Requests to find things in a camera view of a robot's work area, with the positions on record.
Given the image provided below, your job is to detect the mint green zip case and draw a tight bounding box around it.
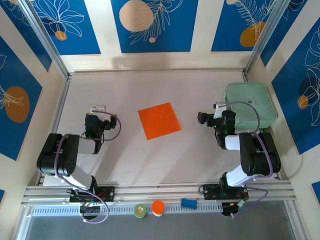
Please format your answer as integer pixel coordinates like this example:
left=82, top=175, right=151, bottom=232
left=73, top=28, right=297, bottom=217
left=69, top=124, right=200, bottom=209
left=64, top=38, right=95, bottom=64
left=223, top=82, right=279, bottom=130

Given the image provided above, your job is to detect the grey sheet metal shelf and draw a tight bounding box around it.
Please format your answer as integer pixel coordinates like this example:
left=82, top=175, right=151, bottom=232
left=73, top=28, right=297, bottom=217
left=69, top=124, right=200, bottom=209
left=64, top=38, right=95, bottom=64
left=14, top=199, right=307, bottom=240

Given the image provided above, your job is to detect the grey slotted cable duct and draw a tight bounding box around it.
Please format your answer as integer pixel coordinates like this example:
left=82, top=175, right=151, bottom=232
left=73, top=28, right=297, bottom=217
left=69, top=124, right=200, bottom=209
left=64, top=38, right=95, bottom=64
left=31, top=202, right=225, bottom=217

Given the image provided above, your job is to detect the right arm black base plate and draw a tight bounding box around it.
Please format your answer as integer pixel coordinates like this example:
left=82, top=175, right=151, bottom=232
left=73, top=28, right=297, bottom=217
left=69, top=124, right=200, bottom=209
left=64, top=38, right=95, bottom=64
left=201, top=184, right=249, bottom=201

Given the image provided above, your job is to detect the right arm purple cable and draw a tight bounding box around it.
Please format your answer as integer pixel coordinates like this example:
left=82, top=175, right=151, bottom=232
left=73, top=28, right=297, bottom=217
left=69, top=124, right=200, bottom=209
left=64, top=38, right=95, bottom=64
left=198, top=100, right=274, bottom=219

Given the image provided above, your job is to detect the orange square paper sheet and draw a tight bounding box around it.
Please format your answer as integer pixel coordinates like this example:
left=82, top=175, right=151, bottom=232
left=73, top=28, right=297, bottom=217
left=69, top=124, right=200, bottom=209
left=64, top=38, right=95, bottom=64
left=137, top=102, right=182, bottom=141

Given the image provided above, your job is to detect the aluminium corner post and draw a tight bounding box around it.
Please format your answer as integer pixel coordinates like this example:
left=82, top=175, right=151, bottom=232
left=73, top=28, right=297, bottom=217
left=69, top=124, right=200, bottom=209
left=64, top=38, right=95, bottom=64
left=18, top=0, right=72, bottom=80
left=243, top=0, right=292, bottom=76

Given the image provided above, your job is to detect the aluminium cross rail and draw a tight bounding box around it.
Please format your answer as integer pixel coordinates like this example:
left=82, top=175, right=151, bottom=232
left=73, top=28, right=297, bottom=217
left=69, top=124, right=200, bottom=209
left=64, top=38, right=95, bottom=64
left=21, top=180, right=298, bottom=206

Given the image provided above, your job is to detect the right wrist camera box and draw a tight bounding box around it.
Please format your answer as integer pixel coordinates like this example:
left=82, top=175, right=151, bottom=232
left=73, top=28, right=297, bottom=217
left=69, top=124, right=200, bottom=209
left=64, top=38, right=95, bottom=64
left=213, top=101, right=228, bottom=120

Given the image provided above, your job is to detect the orange cap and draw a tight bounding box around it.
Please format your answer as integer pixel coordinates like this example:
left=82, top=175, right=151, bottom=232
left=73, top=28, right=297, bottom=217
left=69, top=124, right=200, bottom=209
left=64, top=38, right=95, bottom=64
left=151, top=199, right=166, bottom=217

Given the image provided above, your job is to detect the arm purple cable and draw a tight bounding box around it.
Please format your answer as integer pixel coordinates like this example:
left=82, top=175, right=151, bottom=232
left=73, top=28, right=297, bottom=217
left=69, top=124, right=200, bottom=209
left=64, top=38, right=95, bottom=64
left=53, top=109, right=123, bottom=224
left=198, top=100, right=274, bottom=219

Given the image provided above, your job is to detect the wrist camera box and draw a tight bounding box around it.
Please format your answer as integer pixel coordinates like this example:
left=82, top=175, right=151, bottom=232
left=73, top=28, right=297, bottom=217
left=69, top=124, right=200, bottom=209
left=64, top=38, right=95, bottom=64
left=213, top=101, right=228, bottom=120
left=89, top=104, right=108, bottom=114

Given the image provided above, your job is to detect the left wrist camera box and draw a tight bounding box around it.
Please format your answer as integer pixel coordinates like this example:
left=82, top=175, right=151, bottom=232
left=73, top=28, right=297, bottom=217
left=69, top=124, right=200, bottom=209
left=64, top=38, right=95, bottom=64
left=89, top=104, right=108, bottom=114

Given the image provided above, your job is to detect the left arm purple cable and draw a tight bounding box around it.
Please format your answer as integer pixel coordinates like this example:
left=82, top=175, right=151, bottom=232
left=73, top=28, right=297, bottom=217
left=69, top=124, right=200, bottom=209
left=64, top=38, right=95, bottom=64
left=53, top=109, right=123, bottom=224

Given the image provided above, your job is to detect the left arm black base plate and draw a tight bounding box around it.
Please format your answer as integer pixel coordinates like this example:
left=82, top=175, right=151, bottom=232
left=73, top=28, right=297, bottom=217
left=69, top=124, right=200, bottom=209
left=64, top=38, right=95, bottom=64
left=69, top=186, right=116, bottom=203

